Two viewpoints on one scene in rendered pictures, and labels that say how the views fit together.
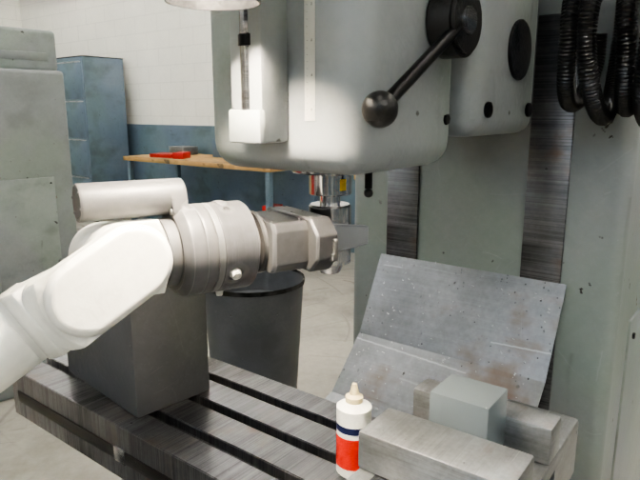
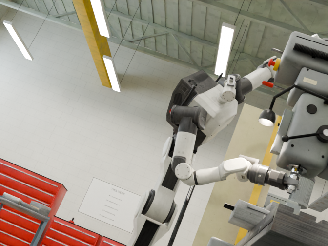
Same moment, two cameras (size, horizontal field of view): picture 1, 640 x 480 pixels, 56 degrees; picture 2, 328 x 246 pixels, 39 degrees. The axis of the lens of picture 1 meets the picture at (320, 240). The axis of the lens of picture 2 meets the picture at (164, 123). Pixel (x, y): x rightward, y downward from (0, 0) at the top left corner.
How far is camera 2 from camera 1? 1.77 m
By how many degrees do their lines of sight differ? 68
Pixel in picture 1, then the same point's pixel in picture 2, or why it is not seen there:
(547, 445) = not seen: hidden behind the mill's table
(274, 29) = (282, 131)
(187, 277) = (249, 173)
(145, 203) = (250, 160)
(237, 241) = (262, 169)
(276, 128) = (276, 149)
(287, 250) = (272, 175)
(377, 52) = (295, 133)
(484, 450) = not seen: hidden behind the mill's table
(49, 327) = (222, 168)
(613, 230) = not seen: outside the picture
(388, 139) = (294, 150)
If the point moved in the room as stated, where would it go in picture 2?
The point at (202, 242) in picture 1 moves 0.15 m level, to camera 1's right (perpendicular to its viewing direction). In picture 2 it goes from (255, 166) to (280, 167)
